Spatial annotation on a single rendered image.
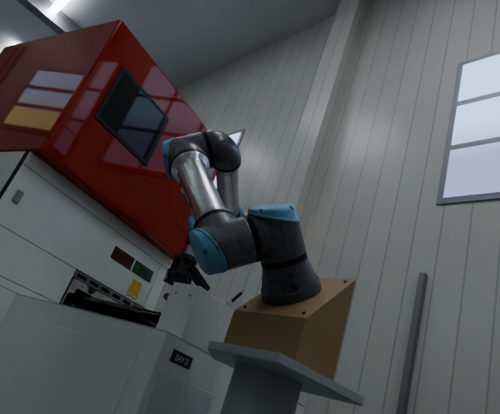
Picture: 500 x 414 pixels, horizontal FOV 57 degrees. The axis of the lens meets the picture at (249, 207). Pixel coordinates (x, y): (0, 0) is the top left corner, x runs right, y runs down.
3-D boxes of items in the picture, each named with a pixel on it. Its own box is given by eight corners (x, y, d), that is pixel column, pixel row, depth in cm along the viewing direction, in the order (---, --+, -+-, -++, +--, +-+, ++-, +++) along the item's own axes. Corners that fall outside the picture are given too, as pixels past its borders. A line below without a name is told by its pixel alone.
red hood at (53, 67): (-76, 154, 182) (4, 45, 206) (72, 246, 242) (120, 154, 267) (41, 150, 142) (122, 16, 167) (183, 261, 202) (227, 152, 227)
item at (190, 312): (153, 331, 119) (173, 281, 125) (246, 379, 160) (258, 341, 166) (181, 338, 114) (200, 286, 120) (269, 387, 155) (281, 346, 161)
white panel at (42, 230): (-46, 265, 130) (25, 150, 146) (133, 347, 190) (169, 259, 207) (-40, 266, 128) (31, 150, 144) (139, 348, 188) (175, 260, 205)
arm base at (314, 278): (333, 283, 114) (325, 246, 113) (294, 308, 105) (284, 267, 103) (290, 279, 126) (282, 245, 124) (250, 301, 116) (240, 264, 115)
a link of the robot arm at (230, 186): (236, 115, 144) (238, 209, 183) (202, 122, 141) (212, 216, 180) (248, 140, 137) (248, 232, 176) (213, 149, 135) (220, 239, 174)
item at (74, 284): (59, 303, 157) (71, 278, 161) (138, 341, 189) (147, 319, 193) (62, 304, 156) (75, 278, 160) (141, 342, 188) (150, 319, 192)
